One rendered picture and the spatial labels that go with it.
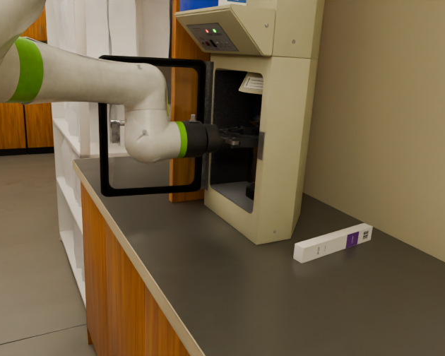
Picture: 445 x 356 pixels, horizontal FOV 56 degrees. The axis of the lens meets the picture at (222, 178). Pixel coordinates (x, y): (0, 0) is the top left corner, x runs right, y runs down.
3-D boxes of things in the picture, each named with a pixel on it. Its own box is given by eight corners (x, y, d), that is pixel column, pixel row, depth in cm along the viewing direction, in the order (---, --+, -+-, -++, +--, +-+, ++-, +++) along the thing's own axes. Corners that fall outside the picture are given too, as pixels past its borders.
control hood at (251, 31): (210, 52, 122) (211, 15, 119) (273, 56, 95) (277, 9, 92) (173, 50, 117) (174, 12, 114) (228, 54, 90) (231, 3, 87)
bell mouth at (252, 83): (278, 89, 126) (280, 70, 124) (317, 96, 111) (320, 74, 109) (227, 88, 117) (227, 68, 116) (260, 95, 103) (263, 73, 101)
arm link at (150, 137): (121, 164, 104) (132, 165, 95) (117, 114, 103) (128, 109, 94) (173, 161, 111) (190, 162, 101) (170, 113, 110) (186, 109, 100)
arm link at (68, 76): (9, 107, 78) (46, 101, 72) (3, 44, 77) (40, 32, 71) (144, 114, 109) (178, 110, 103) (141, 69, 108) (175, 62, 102)
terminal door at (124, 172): (200, 191, 132) (206, 59, 121) (100, 197, 122) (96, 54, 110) (200, 190, 133) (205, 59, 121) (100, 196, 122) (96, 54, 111)
